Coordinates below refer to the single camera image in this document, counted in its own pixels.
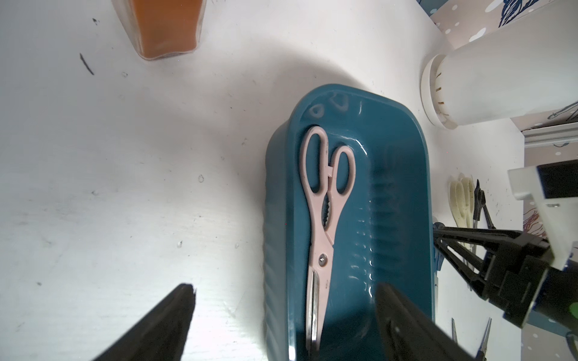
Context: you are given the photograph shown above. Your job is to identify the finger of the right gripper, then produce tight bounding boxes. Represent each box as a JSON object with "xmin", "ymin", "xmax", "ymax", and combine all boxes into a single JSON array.
[
  {"xmin": 433, "ymin": 224, "xmax": 523, "ymax": 245},
  {"xmin": 434, "ymin": 239, "xmax": 490, "ymax": 298}
]

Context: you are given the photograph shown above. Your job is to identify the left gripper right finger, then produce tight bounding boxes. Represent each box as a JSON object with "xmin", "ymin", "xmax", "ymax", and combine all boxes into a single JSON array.
[{"xmin": 376, "ymin": 283, "xmax": 472, "ymax": 361}]

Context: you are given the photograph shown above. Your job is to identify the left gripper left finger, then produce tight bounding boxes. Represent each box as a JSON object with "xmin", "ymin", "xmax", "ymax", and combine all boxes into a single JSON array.
[{"xmin": 96, "ymin": 284, "xmax": 196, "ymax": 360}]

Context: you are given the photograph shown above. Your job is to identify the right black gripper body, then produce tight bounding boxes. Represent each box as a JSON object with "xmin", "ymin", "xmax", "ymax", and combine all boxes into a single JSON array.
[{"xmin": 480, "ymin": 232, "xmax": 577, "ymax": 332}]

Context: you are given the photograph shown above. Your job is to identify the cream kitchen scissors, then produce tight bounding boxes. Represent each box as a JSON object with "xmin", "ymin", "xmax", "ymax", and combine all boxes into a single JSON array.
[{"xmin": 449, "ymin": 174, "xmax": 474, "ymax": 229}]

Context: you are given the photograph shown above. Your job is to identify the teal plastic storage box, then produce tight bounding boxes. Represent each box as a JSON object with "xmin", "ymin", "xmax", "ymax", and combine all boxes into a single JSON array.
[{"xmin": 263, "ymin": 84, "xmax": 435, "ymax": 360}]

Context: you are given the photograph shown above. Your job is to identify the pink kitchen scissors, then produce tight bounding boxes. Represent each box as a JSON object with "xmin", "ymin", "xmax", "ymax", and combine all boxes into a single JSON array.
[{"xmin": 300, "ymin": 126, "xmax": 357, "ymax": 357}]

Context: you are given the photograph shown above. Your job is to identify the small black scissors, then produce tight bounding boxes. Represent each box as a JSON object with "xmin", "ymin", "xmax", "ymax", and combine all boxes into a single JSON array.
[
  {"xmin": 451, "ymin": 317, "xmax": 492, "ymax": 361},
  {"xmin": 473, "ymin": 180, "xmax": 496, "ymax": 230}
]

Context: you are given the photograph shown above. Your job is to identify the small black scissors back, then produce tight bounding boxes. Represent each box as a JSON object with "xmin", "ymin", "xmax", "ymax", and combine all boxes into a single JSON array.
[{"xmin": 473, "ymin": 180, "xmax": 496, "ymax": 230}]

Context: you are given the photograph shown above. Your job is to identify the white utensil holder cup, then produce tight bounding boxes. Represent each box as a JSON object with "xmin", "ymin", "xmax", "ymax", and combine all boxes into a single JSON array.
[{"xmin": 420, "ymin": 1, "xmax": 577, "ymax": 129}]

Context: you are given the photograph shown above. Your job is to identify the orange spice bottle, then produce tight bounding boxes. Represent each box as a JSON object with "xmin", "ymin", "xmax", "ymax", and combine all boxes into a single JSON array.
[{"xmin": 112, "ymin": 0, "xmax": 206, "ymax": 60}]

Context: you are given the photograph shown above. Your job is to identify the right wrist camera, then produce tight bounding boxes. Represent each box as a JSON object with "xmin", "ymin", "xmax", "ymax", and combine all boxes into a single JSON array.
[{"xmin": 508, "ymin": 160, "xmax": 577, "ymax": 271}]

